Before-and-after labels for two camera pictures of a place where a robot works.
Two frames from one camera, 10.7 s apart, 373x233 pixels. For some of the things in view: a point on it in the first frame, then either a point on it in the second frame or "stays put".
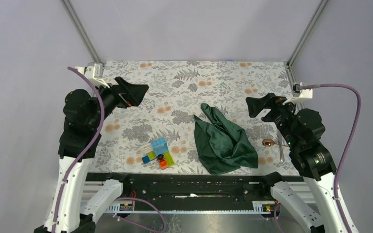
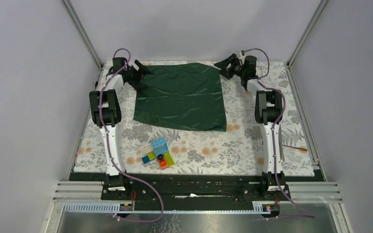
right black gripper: [270, 100] → [223, 64]
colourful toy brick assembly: [158, 150] stays put
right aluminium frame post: [321, 6] stays put
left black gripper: [132, 93] → [139, 74]
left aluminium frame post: [82, 31] stays put
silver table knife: [280, 147] stays put
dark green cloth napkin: [220, 147] → [186, 96]
